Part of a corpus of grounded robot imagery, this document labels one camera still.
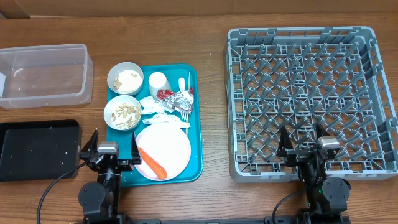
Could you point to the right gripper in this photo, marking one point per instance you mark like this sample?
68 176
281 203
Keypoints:
296 155

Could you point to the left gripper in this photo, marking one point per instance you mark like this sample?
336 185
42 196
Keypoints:
126 164

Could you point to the white bowl with peanuts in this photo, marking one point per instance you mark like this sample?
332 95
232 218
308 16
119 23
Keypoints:
122 113

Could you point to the orange carrot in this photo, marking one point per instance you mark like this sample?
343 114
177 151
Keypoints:
159 171

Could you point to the grey bowl with rice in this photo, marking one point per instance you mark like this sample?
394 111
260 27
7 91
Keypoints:
125 78

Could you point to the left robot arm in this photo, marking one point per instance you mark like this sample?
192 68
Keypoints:
100 199

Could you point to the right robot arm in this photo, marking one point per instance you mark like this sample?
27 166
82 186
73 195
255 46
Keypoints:
327 196

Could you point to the grey dishwasher rack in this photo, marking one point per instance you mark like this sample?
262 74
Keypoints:
299 77

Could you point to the white round plate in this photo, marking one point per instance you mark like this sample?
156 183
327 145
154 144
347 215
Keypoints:
167 145

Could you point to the crumpled white napkin lower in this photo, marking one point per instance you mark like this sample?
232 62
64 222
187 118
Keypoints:
162 118

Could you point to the crumpled white napkin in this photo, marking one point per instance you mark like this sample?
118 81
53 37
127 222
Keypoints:
151 106
162 118

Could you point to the teal plastic tray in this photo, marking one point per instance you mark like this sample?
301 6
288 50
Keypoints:
123 138

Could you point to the crumpled white napkin upper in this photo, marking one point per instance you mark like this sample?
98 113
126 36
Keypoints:
151 106

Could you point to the black plastic bin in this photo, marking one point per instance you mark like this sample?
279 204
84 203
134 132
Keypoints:
36 150

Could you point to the red sauce packet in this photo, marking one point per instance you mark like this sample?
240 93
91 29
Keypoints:
162 94

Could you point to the white plastic fork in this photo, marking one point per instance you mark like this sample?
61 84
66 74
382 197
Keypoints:
183 102

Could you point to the white paper cup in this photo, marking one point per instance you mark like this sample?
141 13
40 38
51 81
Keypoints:
158 81

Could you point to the crumpled aluminium foil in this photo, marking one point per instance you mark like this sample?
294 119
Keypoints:
173 102

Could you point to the clear plastic bin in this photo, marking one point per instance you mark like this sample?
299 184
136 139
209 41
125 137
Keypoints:
46 75

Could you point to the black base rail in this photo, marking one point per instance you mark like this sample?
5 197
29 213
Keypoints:
265 220

